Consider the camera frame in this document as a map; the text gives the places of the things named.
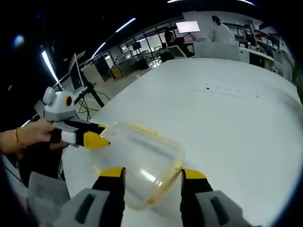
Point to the person's left hand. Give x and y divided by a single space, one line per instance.
38 132

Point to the white office chair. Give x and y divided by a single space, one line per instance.
177 51

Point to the wooden cabinet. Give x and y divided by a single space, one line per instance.
116 72

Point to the white counter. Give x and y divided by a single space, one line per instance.
216 53

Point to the short ceiling light strip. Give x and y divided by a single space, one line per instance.
49 66

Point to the clear plastic box yellow buckles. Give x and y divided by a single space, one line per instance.
142 163

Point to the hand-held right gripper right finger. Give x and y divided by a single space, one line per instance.
194 189

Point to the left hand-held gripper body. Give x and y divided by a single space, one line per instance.
58 106

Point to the white power strip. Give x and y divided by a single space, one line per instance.
227 91

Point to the computer monitor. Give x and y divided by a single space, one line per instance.
188 27

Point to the long ceiling light strip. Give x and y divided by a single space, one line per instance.
113 37

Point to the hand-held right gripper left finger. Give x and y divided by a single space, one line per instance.
106 196

